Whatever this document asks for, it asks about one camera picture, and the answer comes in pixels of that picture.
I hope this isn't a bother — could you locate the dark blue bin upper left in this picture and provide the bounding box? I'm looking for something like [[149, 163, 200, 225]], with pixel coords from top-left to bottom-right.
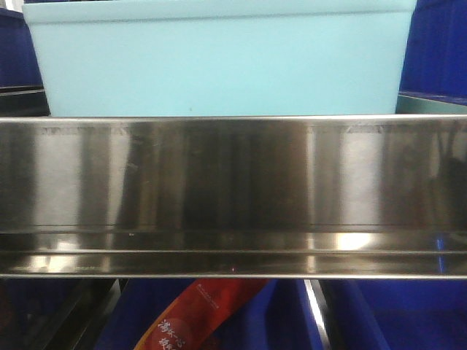
[[0, 0, 45, 89]]

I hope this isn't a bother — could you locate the dark blue bin lower left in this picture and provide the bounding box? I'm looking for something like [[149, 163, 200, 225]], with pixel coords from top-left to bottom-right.
[[1, 279, 91, 349]]

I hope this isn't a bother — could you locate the dark blue bin lower right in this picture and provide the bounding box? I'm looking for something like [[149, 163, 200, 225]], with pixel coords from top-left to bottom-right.
[[327, 280, 466, 349]]

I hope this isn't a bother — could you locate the dark blue bin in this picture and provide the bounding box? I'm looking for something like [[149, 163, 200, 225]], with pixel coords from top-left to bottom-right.
[[327, 280, 466, 349], [94, 279, 323, 349], [400, 0, 466, 105], [0, 0, 45, 89], [1, 279, 91, 349]]

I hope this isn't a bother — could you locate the dark blue bin lower middle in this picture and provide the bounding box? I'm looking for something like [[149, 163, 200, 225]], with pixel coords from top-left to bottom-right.
[[94, 279, 323, 349]]

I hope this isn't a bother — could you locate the light blue plastic bin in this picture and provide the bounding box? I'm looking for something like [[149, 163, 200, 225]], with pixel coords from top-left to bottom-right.
[[23, 1, 416, 117]]

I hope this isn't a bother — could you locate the red snack package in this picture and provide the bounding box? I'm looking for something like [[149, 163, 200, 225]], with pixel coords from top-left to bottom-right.
[[134, 279, 269, 349]]

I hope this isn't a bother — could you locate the stainless steel shelf rail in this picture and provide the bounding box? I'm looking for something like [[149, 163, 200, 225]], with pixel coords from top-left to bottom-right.
[[1, 115, 466, 279]]

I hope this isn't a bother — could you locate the dark blue bin upper right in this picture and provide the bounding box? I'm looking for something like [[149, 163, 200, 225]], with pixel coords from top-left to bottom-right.
[[400, 0, 466, 105]]

